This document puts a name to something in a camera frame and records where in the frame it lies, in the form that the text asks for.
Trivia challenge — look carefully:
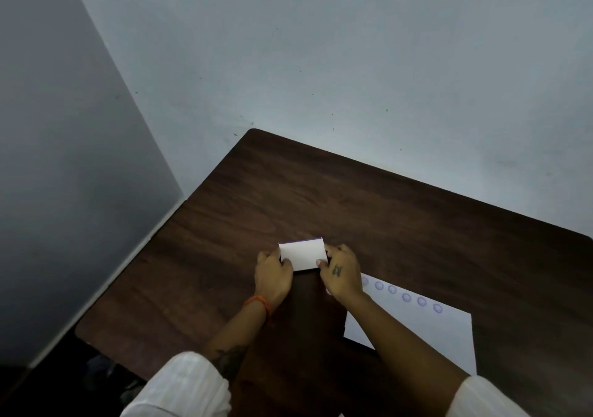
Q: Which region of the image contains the person's right hand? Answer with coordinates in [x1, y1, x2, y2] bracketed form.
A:
[315, 244, 366, 305]

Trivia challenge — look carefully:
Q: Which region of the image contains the person's left hand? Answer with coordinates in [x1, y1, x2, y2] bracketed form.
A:
[254, 248, 295, 310]

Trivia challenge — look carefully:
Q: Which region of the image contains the person's right forearm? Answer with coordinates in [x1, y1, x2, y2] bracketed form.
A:
[344, 293, 472, 410]

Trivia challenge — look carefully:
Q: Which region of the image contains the person's left forearm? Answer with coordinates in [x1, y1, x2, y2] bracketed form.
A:
[202, 299, 270, 381]

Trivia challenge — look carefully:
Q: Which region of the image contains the orange thread wristband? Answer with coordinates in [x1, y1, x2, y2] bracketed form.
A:
[243, 295, 271, 316]

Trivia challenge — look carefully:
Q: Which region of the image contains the dark wooden table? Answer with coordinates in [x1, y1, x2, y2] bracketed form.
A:
[74, 128, 593, 417]

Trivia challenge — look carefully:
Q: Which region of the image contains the white paper sheet with circles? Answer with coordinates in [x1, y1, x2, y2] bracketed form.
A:
[343, 272, 477, 376]

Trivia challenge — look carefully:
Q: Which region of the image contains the white left sleeve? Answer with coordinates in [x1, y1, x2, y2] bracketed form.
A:
[120, 351, 232, 417]

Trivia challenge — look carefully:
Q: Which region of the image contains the white sleeve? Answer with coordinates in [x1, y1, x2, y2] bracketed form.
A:
[446, 375, 531, 417]
[120, 351, 232, 417]

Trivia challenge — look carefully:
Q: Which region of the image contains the white right sleeve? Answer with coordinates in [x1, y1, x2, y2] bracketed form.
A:
[446, 375, 531, 417]

